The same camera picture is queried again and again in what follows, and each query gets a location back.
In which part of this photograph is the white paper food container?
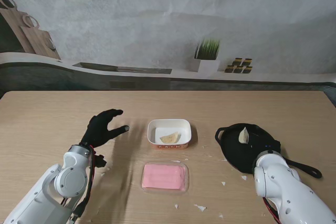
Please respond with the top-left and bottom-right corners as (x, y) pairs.
(146, 118), (192, 151)

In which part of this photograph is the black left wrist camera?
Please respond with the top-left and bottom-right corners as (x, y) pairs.
(94, 154), (108, 168)

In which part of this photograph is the red black right arm cable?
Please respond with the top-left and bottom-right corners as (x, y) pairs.
(262, 196), (281, 221)

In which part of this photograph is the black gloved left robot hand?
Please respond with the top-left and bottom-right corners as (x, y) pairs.
(80, 108), (130, 149)

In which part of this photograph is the pale dumpling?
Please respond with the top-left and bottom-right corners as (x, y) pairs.
(159, 131), (182, 145)
(238, 126), (249, 145)

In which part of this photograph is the red black arm cable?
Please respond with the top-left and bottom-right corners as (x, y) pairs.
(262, 196), (281, 221)
(73, 144), (97, 218)

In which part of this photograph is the small wooden cutting board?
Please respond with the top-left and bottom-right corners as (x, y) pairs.
(19, 13), (61, 60)

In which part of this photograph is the black cast iron skillet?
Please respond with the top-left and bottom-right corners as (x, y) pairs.
(214, 123), (323, 179)

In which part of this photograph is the large wooden cutting board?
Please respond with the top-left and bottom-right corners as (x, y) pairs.
(0, 0), (35, 54)

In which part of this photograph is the dark glass cooktop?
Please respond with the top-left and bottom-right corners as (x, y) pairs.
(72, 62), (173, 75)

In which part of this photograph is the clear plastic lid pink sheet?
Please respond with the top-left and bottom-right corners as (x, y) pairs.
(139, 160), (190, 195)

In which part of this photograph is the white kitchen counter grey front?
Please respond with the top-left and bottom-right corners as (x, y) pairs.
(0, 52), (336, 91)

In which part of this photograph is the red black left arm cable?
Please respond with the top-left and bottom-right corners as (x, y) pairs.
(73, 144), (97, 218)

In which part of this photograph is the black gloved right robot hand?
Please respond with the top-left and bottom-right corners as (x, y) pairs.
(250, 136), (282, 156)

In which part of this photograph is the white block on floor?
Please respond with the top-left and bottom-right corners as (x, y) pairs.
(189, 38), (222, 73)

